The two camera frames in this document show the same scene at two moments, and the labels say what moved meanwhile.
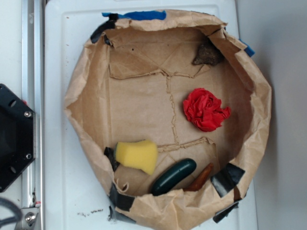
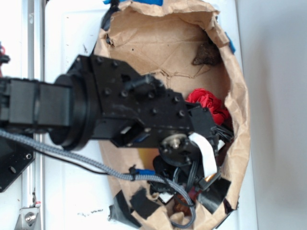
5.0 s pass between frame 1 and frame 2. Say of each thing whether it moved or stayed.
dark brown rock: stayed
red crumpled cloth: stayed
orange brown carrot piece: moved
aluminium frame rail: stayed
